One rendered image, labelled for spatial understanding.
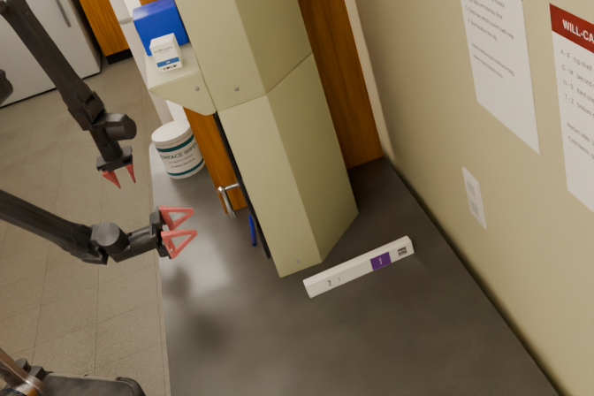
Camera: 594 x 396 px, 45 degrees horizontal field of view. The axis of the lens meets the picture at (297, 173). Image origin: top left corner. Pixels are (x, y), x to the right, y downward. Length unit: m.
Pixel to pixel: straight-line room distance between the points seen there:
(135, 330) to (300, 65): 2.03
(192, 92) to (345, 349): 0.62
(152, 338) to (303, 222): 1.73
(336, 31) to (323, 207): 0.48
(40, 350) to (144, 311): 0.51
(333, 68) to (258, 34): 0.48
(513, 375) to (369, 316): 0.34
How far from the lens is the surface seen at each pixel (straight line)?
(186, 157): 2.30
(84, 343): 3.49
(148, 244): 1.68
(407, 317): 1.56
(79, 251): 1.70
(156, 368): 3.16
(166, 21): 1.65
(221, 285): 1.82
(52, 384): 2.98
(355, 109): 2.01
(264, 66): 1.52
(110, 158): 2.03
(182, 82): 1.49
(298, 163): 1.63
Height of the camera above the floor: 2.02
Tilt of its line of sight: 30 degrees down
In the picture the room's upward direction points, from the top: 18 degrees counter-clockwise
